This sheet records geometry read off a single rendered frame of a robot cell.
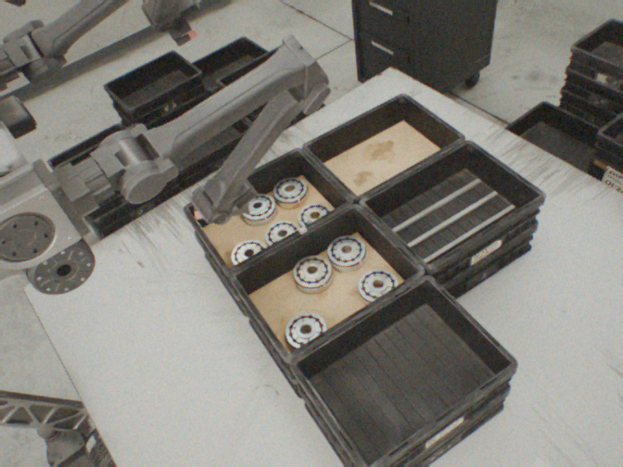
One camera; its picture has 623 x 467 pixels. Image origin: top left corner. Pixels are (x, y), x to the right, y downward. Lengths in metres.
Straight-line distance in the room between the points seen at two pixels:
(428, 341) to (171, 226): 0.96
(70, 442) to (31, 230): 1.30
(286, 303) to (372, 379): 0.30
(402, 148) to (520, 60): 2.00
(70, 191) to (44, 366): 1.84
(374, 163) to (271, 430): 0.85
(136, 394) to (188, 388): 0.14
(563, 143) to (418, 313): 1.51
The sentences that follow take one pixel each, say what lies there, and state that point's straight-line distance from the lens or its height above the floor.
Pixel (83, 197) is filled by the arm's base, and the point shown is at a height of 1.46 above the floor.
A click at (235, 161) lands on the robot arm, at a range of 1.23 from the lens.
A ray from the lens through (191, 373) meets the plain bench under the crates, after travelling 1.60.
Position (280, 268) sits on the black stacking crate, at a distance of 1.51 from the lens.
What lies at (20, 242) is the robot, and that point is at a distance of 0.97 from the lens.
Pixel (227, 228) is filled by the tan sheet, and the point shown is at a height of 0.83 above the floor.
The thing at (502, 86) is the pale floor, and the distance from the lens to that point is 3.52.
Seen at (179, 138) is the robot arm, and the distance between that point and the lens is 1.00.
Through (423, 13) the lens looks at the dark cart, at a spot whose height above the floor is 0.67.
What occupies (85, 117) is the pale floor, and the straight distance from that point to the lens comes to 3.93.
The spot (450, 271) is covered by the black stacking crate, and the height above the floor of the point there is 0.85.
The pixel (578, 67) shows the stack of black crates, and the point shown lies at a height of 0.51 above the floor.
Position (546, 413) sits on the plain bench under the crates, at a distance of 1.50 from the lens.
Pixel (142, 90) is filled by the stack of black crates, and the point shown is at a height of 0.49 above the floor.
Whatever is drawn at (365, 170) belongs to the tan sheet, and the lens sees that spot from 1.77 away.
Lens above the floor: 2.05
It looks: 49 degrees down
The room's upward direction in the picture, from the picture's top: 11 degrees counter-clockwise
